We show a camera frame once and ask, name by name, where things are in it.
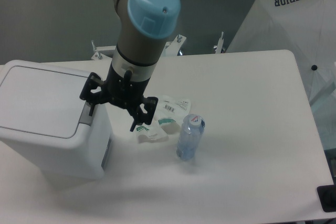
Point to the white Superior umbrella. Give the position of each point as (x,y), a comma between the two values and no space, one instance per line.
(304,27)

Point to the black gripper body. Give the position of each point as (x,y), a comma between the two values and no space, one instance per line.
(122,91)

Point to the crumpled white plastic wrapper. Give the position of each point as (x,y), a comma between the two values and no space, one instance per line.
(168,118)

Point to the white metal base frame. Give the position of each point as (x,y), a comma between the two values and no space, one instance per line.
(171,48)

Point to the white push-lid trash can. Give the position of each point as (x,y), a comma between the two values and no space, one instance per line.
(44,119)

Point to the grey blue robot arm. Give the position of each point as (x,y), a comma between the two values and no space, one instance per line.
(145,27)

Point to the clear plastic water bottle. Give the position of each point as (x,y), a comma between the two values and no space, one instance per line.
(192,130)

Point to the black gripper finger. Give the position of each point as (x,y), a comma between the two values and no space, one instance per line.
(94,91)
(142,111)

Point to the black device at table edge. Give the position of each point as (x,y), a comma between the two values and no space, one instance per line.
(326,195)

